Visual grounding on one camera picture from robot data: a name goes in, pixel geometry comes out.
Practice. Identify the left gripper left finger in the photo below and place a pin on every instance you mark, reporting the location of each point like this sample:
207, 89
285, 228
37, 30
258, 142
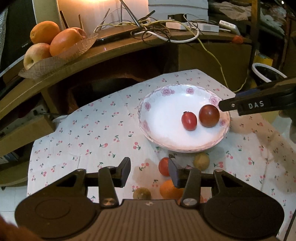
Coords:
109, 178

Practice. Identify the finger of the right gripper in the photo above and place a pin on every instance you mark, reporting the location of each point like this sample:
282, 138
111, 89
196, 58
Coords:
246, 93
230, 104

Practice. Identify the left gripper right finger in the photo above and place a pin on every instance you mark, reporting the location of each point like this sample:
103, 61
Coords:
187, 179

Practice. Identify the pale round kiwi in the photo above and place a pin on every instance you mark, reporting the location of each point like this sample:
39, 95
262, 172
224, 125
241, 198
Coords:
201, 161

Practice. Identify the large orange tangerine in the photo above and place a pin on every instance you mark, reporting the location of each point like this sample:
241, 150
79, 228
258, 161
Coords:
169, 191

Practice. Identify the round red stemmed tomato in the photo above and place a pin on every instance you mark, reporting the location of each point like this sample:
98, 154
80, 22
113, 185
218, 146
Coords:
163, 165

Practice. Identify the large dark red tomato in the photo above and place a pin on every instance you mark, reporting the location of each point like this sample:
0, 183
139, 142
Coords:
209, 116

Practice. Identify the brown kiwi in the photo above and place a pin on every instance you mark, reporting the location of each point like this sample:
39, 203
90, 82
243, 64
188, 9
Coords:
142, 193

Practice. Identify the oval red tomato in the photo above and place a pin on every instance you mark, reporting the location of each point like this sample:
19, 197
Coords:
189, 121

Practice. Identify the cherry print tablecloth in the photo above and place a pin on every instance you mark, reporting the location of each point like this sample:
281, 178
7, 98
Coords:
105, 130

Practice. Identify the small red fruit on shelf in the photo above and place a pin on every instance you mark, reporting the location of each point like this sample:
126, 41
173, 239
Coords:
238, 39

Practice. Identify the white router box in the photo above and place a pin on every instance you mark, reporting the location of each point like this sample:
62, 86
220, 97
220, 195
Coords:
229, 26

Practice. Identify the white floral plate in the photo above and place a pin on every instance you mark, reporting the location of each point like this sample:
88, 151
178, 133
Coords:
159, 118

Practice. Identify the white power strip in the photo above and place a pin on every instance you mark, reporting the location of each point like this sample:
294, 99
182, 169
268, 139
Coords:
205, 27

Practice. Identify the wooden tv cabinet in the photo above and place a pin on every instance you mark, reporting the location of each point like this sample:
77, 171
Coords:
100, 80

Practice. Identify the leaf shaped glass tray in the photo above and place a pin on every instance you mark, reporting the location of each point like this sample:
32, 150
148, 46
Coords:
51, 64

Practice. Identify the black flat device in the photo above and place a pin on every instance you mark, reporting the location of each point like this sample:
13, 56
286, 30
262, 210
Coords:
115, 34

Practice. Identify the yellow apple on tray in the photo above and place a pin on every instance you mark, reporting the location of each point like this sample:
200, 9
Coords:
36, 53

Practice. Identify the front orange on tray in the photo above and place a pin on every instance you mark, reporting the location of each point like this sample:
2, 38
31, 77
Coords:
64, 40

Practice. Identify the orange on tray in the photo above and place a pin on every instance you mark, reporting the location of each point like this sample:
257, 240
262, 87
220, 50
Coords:
44, 32
64, 40

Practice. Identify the red apple on tray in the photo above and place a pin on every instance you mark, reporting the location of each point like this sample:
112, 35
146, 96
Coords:
81, 32

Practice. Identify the top orange on tray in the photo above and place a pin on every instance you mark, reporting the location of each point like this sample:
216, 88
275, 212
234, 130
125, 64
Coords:
44, 32

